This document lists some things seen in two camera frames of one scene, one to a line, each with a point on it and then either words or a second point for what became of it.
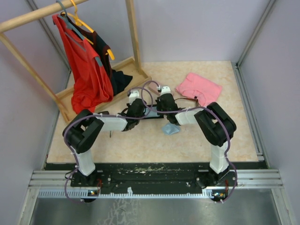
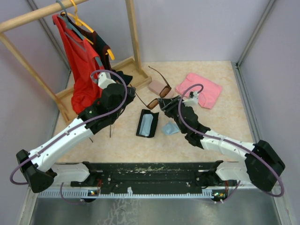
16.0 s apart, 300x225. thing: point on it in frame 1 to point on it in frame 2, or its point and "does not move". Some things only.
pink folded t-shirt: [206, 91] does not move
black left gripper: [128, 105] to [131, 95]
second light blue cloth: [170, 128] does not move
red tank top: [90, 85] does not move
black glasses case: [152, 117] to [155, 116]
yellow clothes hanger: [79, 22] does not move
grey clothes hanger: [68, 24] does not move
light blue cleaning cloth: [151, 113] to [146, 125]
